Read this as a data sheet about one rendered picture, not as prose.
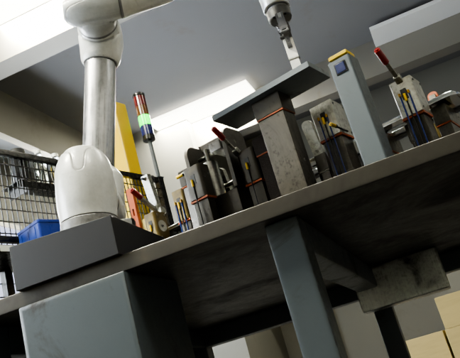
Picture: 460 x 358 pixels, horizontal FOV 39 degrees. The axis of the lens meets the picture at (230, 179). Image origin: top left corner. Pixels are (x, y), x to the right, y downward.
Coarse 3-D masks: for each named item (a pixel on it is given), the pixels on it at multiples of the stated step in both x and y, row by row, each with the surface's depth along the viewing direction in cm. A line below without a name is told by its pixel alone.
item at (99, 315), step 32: (96, 288) 152; (128, 288) 149; (160, 288) 166; (32, 320) 156; (64, 320) 153; (96, 320) 150; (128, 320) 147; (160, 320) 159; (32, 352) 154; (64, 352) 151; (96, 352) 148; (128, 352) 145; (160, 352) 153; (192, 352) 170
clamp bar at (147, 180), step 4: (144, 176) 252; (148, 176) 252; (152, 176) 255; (144, 180) 251; (148, 180) 251; (152, 180) 252; (144, 184) 252; (148, 184) 251; (152, 184) 251; (144, 188) 252; (148, 188) 251; (152, 188) 250; (148, 192) 251; (152, 192) 250; (156, 192) 251; (148, 196) 251; (152, 196) 250; (156, 196) 251; (148, 200) 251; (152, 200) 250; (156, 200) 249; (156, 204) 249; (160, 204) 251
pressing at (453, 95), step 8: (440, 96) 196; (448, 96) 198; (456, 96) 200; (432, 104) 202; (448, 104) 205; (456, 104) 207; (456, 112) 212; (392, 120) 204; (400, 120) 207; (432, 120) 215; (384, 128) 210; (392, 128) 212; (400, 128) 214; (400, 136) 221; (312, 160) 219; (176, 224) 249; (176, 232) 260
